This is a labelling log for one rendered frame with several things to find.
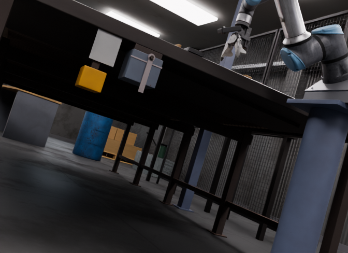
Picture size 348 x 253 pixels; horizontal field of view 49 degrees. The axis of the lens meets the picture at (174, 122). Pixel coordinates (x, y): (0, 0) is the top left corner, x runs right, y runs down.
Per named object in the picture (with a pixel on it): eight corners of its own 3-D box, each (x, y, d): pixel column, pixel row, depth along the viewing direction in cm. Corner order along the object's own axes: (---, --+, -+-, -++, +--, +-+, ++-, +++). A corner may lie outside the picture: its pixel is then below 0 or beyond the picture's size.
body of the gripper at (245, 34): (247, 49, 193) (254, 27, 194) (234, 42, 190) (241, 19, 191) (238, 51, 200) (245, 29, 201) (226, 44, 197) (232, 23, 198)
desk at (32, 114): (16, 134, 737) (29, 95, 744) (46, 148, 627) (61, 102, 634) (-25, 123, 687) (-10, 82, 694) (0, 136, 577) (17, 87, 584)
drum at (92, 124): (95, 158, 744) (107, 118, 752) (104, 163, 698) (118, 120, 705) (68, 151, 717) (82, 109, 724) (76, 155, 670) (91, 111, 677)
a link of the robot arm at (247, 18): (243, 12, 191) (234, 15, 198) (241, 20, 191) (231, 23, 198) (255, 18, 194) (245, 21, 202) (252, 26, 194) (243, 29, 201)
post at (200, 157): (193, 212, 385) (259, -9, 406) (178, 209, 378) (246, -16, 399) (186, 208, 400) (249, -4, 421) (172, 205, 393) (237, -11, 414)
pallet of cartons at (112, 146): (139, 167, 920) (148, 137, 926) (90, 153, 859) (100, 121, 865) (125, 161, 999) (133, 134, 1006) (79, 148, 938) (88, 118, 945)
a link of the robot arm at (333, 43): (354, 50, 160) (346, 19, 156) (326, 63, 159) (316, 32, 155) (338, 49, 171) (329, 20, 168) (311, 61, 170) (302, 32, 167)
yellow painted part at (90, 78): (100, 93, 145) (119, 34, 147) (77, 85, 142) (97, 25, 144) (96, 93, 153) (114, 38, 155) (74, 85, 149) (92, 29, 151)
